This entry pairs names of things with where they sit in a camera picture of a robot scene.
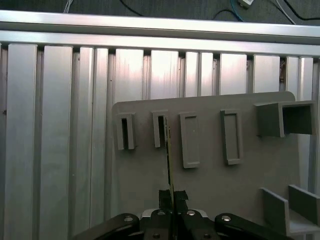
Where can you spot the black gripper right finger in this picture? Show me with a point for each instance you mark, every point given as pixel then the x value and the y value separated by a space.
pixel 190 225

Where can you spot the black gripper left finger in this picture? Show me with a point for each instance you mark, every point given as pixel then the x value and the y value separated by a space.
pixel 162 225

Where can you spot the green RAM stick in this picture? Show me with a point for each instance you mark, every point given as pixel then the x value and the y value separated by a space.
pixel 170 160

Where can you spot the grey parts rack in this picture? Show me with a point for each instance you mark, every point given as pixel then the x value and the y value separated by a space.
pixel 212 180

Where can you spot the white adapter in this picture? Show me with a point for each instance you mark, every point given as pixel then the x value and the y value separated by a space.
pixel 245 3

